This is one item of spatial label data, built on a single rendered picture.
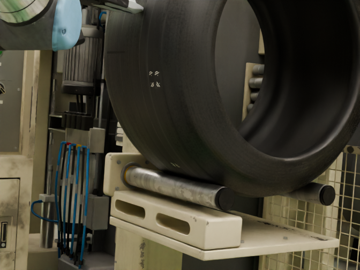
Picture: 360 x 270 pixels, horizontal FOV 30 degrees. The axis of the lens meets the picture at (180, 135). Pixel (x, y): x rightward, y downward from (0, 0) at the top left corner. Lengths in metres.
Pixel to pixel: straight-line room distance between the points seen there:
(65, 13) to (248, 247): 0.60
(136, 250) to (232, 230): 0.41
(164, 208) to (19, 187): 0.59
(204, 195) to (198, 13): 0.34
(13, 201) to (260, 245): 0.75
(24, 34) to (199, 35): 0.34
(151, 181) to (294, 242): 0.33
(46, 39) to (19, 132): 0.89
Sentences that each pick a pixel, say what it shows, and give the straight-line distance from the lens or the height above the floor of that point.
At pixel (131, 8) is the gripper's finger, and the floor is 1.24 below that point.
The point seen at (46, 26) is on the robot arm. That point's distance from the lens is 0.99.
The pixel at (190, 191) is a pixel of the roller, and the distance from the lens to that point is 1.32.
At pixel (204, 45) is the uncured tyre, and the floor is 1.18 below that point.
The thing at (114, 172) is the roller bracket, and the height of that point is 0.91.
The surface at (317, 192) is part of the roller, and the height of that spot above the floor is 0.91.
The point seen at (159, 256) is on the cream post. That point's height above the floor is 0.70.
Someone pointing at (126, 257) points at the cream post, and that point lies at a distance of 1.69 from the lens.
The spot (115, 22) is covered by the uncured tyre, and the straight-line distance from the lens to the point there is 1.35.
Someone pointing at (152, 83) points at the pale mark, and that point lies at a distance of 1.23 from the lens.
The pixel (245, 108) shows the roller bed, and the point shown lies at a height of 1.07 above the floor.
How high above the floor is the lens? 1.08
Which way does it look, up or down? 3 degrees down
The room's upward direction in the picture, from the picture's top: 4 degrees clockwise
